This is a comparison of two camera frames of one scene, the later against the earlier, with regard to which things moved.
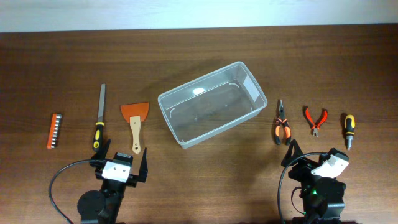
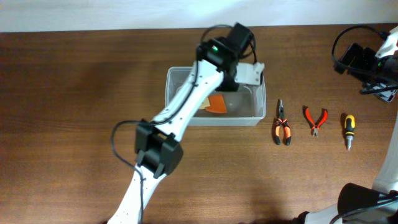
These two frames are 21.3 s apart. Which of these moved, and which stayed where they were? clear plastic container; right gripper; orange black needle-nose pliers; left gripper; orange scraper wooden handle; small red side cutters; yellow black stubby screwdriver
Moved: left gripper; clear plastic container; right gripper; orange scraper wooden handle
Stayed: small red side cutters; orange black needle-nose pliers; yellow black stubby screwdriver
